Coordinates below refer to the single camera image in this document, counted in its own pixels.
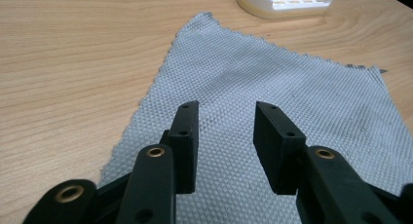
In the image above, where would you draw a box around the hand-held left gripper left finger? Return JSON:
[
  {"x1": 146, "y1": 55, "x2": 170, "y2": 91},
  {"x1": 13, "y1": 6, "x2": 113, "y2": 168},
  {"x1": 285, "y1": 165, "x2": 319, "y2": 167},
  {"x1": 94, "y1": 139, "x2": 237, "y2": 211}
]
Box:
[{"x1": 159, "y1": 99, "x2": 200, "y2": 195}]

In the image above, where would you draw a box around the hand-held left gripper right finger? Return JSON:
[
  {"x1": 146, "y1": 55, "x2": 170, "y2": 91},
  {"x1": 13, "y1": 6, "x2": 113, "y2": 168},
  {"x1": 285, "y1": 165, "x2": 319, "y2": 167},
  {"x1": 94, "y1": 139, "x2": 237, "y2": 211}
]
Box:
[{"x1": 252, "y1": 100, "x2": 308, "y2": 196}]

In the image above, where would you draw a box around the grey textured cloth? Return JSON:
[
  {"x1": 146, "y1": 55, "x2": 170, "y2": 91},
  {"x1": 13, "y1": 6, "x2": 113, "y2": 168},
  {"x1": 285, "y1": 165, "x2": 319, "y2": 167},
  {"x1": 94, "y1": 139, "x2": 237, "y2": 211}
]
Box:
[{"x1": 96, "y1": 12, "x2": 413, "y2": 224}]

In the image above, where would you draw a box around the white slotted soap dish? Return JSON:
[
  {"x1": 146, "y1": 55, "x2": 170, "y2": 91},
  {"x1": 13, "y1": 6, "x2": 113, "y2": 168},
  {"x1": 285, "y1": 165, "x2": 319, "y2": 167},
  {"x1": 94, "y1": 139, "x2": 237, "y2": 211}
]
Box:
[{"x1": 236, "y1": 0, "x2": 336, "y2": 19}]

